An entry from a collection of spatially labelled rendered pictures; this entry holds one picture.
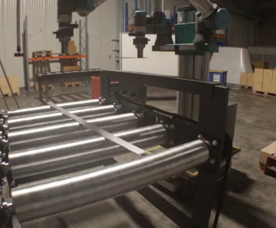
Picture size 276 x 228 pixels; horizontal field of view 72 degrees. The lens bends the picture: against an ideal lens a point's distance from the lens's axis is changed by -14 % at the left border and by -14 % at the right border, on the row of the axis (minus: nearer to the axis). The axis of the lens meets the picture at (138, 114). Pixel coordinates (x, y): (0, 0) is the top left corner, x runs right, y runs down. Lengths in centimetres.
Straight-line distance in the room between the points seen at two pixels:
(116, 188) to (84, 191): 11
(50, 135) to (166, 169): 67
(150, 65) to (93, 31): 655
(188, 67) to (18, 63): 977
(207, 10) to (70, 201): 142
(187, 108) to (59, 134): 136
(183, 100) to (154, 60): 403
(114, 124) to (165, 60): 498
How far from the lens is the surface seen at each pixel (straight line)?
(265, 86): 945
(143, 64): 606
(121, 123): 135
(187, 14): 219
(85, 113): 157
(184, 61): 213
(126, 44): 601
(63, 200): 68
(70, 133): 124
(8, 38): 1126
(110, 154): 103
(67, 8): 135
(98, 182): 71
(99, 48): 1217
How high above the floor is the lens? 127
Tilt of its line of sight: 15 degrees down
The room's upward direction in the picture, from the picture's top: straight up
